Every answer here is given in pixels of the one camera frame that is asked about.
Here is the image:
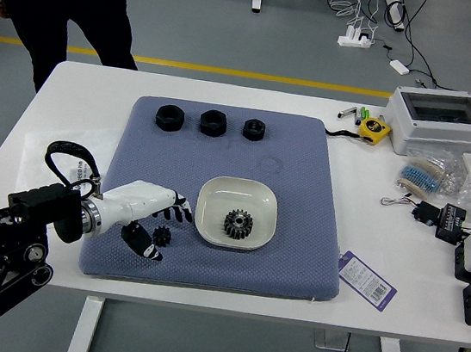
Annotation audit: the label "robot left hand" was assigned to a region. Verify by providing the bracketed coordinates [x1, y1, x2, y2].
[88, 174, 198, 266]

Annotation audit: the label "small black gear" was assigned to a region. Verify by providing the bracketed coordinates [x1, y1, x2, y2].
[151, 225, 174, 250]

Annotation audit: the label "large black gear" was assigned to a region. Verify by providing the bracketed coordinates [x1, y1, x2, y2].
[221, 207, 257, 244]

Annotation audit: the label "white square dish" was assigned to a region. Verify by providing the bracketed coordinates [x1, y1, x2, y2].
[190, 172, 283, 255]

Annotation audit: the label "big black hex nut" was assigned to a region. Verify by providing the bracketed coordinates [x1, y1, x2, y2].
[196, 108, 229, 139]
[153, 103, 186, 134]

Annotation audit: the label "small black hex nut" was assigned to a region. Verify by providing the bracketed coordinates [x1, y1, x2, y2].
[240, 116, 268, 143]

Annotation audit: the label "blue-grey padded mat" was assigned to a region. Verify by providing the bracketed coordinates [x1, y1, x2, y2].
[76, 88, 363, 311]

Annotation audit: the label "clear printed plastic bag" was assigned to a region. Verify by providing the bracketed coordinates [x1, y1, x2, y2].
[13, 116, 117, 238]

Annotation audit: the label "purple barcode tag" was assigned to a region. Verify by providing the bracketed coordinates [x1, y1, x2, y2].
[331, 249, 403, 314]

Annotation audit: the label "yellow tape measure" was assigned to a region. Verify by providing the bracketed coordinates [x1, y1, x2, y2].
[356, 116, 394, 148]

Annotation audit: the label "white power strip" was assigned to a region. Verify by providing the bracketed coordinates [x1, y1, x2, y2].
[337, 23, 375, 51]

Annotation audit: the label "clear bag of resistors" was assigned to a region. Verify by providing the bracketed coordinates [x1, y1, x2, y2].
[392, 147, 465, 201]

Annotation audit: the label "small black servo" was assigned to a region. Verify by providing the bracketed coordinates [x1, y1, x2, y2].
[411, 199, 443, 228]

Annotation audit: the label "white power adapter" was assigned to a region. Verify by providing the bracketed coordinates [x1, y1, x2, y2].
[387, 58, 412, 77]

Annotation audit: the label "black electronic module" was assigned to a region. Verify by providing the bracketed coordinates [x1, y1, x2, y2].
[433, 201, 469, 246]

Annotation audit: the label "black tape measure strap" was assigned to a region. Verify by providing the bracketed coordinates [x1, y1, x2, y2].
[322, 126, 362, 141]

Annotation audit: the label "grey metal bracket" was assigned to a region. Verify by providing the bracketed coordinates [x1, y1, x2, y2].
[311, 327, 350, 352]

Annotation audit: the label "thin coloured servo wires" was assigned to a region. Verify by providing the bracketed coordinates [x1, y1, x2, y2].
[379, 194, 420, 211]

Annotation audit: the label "white cable bundle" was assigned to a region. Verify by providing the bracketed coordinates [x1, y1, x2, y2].
[319, 0, 386, 38]

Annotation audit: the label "grey electrical enclosure box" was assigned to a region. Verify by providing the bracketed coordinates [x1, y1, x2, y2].
[379, 82, 471, 165]

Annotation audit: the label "black floor cable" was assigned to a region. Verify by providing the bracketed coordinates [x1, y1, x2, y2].
[373, 0, 471, 114]

